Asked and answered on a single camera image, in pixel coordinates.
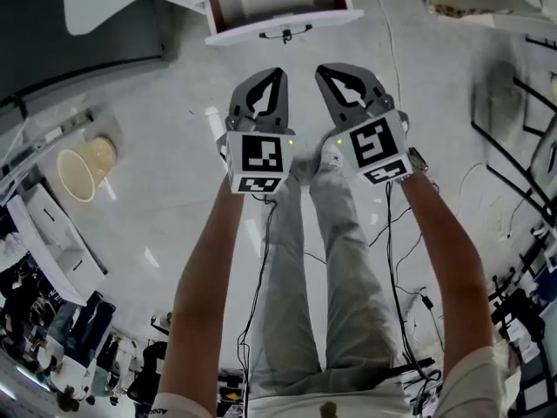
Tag person's right white shoe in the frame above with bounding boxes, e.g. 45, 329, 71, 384
319, 131, 350, 165

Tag grey chair black legs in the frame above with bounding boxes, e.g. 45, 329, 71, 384
471, 71, 557, 230

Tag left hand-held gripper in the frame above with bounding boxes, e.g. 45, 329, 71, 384
217, 67, 298, 196

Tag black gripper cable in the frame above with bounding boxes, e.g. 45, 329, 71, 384
384, 180, 441, 383
236, 192, 280, 418

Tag grey metal cabinet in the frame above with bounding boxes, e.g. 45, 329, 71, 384
0, 0, 170, 105

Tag black office chair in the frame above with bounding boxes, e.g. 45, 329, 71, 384
127, 314, 170, 409

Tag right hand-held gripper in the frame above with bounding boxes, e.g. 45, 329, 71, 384
314, 62, 415, 187

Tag white marbled board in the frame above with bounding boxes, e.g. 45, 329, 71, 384
5, 184, 89, 307

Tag person's left forearm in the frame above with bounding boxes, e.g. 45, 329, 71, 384
171, 175, 245, 335

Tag person's right forearm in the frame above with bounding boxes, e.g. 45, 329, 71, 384
399, 170, 493, 322

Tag patterned lanyard strap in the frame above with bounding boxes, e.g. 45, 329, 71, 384
425, 0, 524, 20

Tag white power cable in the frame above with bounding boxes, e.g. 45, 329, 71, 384
369, 0, 404, 105

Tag white shelf unit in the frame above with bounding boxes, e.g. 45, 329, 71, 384
0, 97, 96, 205

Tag person's white shirt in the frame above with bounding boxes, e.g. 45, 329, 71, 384
147, 345, 509, 418

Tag cream waste bin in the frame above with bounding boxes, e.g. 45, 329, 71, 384
56, 134, 119, 202

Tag person's grey trousers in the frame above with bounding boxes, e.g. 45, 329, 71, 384
249, 158, 405, 399

